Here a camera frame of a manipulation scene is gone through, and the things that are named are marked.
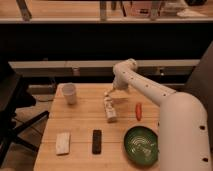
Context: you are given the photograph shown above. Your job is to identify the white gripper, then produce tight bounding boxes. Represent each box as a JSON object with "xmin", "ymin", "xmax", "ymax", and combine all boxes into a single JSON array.
[{"xmin": 105, "ymin": 77, "xmax": 128, "ymax": 96}]

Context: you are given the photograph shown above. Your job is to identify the white plastic bottle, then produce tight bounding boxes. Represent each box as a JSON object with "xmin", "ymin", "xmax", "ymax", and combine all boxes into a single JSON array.
[{"xmin": 104, "ymin": 96, "xmax": 117, "ymax": 123}]

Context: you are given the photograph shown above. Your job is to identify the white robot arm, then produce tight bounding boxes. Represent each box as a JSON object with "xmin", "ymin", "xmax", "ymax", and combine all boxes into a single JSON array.
[{"xmin": 113, "ymin": 59, "xmax": 212, "ymax": 171}]

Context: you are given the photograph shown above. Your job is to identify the red chili pepper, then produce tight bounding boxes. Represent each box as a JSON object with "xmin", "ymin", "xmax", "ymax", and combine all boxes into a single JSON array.
[{"xmin": 135, "ymin": 103, "xmax": 142, "ymax": 121}]

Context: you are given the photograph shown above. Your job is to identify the white paper cup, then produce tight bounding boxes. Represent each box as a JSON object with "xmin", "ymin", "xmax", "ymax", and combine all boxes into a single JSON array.
[{"xmin": 62, "ymin": 83, "xmax": 77, "ymax": 105}]

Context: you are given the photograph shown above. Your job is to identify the black remote control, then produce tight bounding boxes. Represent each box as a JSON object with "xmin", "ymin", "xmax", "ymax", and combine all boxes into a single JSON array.
[{"xmin": 92, "ymin": 130, "xmax": 102, "ymax": 154}]

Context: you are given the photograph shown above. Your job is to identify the green ribbed bowl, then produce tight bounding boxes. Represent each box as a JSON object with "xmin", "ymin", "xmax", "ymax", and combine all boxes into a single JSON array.
[{"xmin": 123, "ymin": 126, "xmax": 158, "ymax": 167}]

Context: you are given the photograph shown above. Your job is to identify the dark chair right edge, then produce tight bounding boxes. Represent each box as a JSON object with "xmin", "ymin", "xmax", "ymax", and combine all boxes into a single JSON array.
[{"xmin": 183, "ymin": 41, "xmax": 213, "ymax": 104}]

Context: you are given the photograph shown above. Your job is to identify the black office chair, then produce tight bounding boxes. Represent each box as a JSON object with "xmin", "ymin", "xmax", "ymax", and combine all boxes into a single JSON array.
[{"xmin": 0, "ymin": 59, "xmax": 49, "ymax": 167}]

